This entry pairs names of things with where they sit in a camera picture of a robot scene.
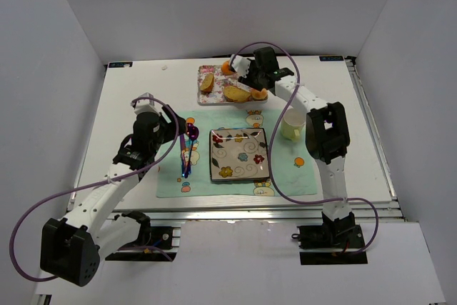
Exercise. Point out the floral serving tray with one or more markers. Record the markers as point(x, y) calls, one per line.
point(216, 97)

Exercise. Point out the metal tongs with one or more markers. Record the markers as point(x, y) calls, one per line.
point(241, 86)

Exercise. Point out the orange glossy bread roll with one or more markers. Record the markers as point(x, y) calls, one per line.
point(226, 69)

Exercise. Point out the round bread bun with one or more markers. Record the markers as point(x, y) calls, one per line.
point(257, 95)

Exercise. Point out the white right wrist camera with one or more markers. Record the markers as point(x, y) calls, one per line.
point(240, 65)

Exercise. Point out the iridescent purple spoon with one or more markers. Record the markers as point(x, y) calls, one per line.
point(193, 134)

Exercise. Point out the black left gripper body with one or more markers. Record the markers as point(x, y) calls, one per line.
point(175, 125)

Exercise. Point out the square floral ceramic plate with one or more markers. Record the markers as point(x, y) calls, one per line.
point(238, 154)

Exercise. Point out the pale yellow mug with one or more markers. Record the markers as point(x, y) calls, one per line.
point(292, 125)

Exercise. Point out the small bread slice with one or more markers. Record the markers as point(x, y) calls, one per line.
point(207, 84)

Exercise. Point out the sliced bread piece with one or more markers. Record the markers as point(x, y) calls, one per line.
point(235, 94)

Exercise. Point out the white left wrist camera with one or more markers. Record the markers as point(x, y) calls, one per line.
point(144, 104)

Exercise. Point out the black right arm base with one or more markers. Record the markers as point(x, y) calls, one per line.
point(337, 242)

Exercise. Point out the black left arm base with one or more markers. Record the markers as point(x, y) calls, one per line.
point(153, 244)

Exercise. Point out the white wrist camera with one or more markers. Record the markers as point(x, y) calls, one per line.
point(144, 104)
point(240, 65)

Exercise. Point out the iridescent purple knife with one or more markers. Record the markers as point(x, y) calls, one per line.
point(182, 143)

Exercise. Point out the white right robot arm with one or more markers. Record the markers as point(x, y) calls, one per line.
point(326, 134)

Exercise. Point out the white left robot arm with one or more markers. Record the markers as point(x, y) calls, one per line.
point(73, 247)

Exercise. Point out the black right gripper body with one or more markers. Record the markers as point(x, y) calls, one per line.
point(248, 78)

